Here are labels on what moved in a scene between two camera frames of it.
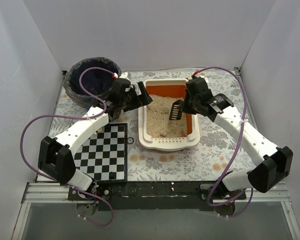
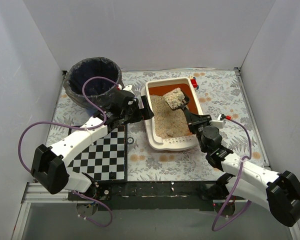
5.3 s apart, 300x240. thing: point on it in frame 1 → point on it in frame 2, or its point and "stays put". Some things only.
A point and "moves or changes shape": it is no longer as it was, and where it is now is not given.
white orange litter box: (155, 130) moves or changes shape
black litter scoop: (176, 110) → (176, 99)
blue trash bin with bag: (98, 82) stays put
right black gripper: (187, 106) → (193, 120)
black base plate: (155, 196) stays put
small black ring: (132, 139) stays put
